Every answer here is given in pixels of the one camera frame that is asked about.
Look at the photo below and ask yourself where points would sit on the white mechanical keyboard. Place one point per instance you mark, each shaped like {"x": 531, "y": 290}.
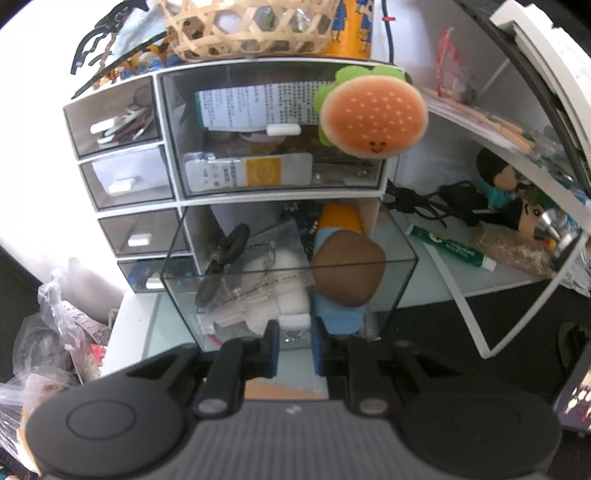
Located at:
{"x": 562, "y": 63}

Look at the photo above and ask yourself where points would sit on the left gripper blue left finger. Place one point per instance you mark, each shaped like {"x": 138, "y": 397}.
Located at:
{"x": 223, "y": 374}

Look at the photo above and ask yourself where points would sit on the clear large bottom drawer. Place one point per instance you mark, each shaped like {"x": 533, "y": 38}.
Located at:
{"x": 234, "y": 268}

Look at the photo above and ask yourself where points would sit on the yellow cartoon pen cup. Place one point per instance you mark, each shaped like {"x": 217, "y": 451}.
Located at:
{"x": 352, "y": 30}

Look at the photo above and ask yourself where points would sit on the smartphone playing cartoon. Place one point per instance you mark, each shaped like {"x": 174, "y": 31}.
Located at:
{"x": 572, "y": 406}

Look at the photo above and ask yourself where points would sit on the black laptop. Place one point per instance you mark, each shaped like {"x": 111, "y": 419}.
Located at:
{"x": 480, "y": 11}

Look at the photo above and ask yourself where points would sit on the green white tube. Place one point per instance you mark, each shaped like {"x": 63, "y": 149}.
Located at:
{"x": 457, "y": 249}

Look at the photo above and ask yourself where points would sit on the black hair claw clips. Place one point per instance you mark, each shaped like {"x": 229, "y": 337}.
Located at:
{"x": 118, "y": 40}

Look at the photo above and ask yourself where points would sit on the black desk mat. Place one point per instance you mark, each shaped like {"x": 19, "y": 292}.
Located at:
{"x": 531, "y": 362}

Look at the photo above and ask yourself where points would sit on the white drawer organizer cabinet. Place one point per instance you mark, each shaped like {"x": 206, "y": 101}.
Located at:
{"x": 218, "y": 132}

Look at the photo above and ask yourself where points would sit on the red snack packet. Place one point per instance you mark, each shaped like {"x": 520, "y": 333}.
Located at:
{"x": 453, "y": 78}

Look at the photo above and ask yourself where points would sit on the black handled scissors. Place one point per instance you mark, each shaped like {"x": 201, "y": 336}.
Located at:
{"x": 231, "y": 249}

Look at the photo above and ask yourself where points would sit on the hamburger plush toy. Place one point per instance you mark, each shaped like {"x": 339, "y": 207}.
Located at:
{"x": 371, "y": 113}

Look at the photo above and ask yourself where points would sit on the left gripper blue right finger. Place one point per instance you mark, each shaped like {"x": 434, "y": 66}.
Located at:
{"x": 352, "y": 371}

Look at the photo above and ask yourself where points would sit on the white fluffy item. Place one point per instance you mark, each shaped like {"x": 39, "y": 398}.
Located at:
{"x": 275, "y": 287}

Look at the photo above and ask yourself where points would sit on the clear plastic bags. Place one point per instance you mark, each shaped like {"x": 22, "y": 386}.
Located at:
{"x": 59, "y": 347}

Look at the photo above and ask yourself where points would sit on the brown round plush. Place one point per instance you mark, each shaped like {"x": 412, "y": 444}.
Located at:
{"x": 348, "y": 268}

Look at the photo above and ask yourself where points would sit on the brown cardboard sheet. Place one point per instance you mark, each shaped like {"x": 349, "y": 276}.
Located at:
{"x": 259, "y": 390}

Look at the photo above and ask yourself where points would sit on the woven bamboo basket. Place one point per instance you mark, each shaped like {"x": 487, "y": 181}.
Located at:
{"x": 203, "y": 30}

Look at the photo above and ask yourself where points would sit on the cartoon boy figurine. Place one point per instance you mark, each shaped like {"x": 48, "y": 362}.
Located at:
{"x": 497, "y": 179}

